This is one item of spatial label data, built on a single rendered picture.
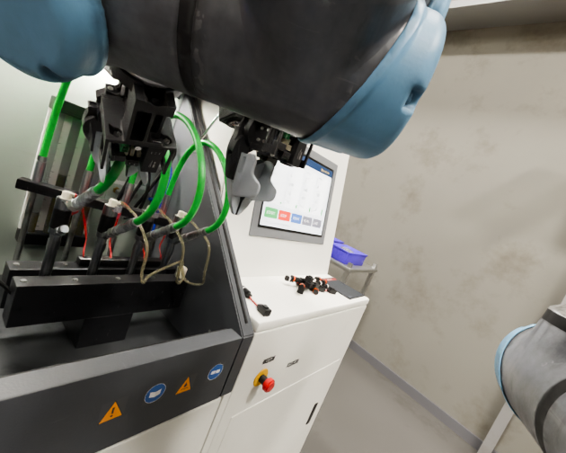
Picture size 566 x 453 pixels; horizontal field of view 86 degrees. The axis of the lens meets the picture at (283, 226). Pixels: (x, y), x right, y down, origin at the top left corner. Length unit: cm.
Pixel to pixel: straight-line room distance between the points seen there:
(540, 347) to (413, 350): 262
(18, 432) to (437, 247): 279
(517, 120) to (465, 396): 218
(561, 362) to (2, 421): 62
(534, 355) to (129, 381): 55
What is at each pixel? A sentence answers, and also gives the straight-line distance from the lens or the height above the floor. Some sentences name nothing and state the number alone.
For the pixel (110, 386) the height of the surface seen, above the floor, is 92.
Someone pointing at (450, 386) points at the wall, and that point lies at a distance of 301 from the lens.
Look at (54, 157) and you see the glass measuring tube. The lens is 93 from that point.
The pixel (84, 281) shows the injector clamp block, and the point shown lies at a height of 98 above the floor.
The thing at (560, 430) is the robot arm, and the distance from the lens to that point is 38.
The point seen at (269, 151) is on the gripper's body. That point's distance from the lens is 39.
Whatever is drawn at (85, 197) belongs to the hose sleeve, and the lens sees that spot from 56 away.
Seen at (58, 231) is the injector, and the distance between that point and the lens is 67.
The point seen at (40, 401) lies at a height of 93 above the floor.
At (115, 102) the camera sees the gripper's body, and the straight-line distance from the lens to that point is 40.
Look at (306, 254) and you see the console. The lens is 122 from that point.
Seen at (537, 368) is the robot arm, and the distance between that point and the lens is 44.
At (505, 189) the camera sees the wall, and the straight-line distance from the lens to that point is 293.
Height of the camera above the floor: 130
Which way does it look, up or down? 8 degrees down
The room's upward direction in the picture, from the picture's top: 22 degrees clockwise
